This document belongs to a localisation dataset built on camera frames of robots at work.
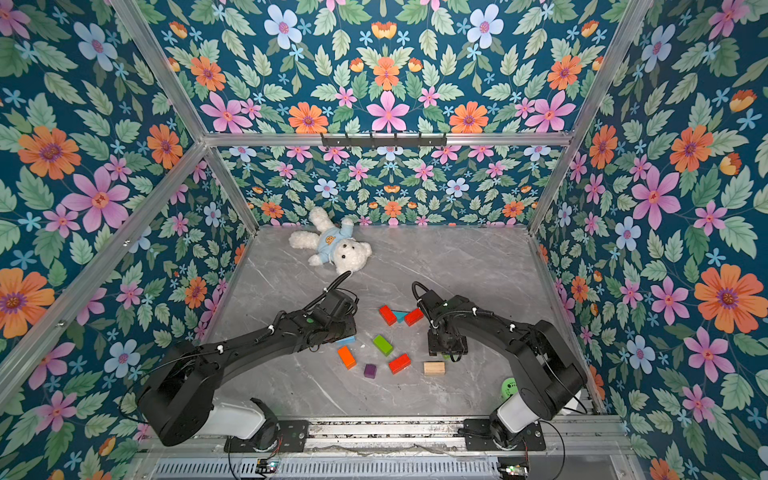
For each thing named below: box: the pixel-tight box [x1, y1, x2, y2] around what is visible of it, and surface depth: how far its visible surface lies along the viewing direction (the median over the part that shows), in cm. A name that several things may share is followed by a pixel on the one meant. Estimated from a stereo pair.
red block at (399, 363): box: [388, 353, 411, 375], surface depth 87 cm
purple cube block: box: [364, 363, 376, 379], surface depth 85 cm
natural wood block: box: [423, 361, 446, 375], surface depth 84 cm
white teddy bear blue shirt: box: [288, 207, 372, 273], surface depth 107 cm
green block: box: [373, 334, 394, 357], surface depth 89 cm
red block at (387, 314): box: [378, 305, 397, 326], surface depth 95 cm
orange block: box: [338, 346, 357, 370], surface depth 88 cm
